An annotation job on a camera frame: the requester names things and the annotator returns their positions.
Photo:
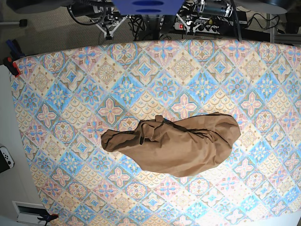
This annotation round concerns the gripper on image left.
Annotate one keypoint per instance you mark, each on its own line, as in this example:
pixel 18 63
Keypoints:
pixel 108 24

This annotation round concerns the brown t-shirt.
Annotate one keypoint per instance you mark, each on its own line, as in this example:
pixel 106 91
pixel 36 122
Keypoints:
pixel 181 148

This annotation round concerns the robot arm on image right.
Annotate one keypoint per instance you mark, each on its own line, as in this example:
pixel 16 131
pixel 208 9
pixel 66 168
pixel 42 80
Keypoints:
pixel 213 16

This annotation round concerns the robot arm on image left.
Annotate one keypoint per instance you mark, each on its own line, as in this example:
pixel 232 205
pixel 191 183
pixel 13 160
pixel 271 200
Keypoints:
pixel 101 13

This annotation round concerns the white power strip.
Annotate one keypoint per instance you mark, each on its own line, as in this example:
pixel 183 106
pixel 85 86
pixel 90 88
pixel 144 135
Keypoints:
pixel 207 28

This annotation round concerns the patterned tablecloth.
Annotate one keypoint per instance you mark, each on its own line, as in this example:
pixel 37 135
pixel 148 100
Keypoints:
pixel 65 101

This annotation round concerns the red and black clamp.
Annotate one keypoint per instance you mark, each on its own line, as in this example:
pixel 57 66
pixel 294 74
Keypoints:
pixel 12 66

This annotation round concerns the game console with white controller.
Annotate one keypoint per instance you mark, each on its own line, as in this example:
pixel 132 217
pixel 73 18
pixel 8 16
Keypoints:
pixel 6 161

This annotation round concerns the black orange clamp bottom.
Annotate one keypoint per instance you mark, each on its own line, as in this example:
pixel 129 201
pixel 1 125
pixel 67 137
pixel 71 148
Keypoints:
pixel 45 216

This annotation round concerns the white box with dark window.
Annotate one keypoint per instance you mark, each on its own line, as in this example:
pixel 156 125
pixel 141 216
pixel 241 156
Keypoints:
pixel 28 213

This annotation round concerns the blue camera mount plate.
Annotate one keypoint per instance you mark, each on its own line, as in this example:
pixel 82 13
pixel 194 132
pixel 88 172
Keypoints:
pixel 148 7

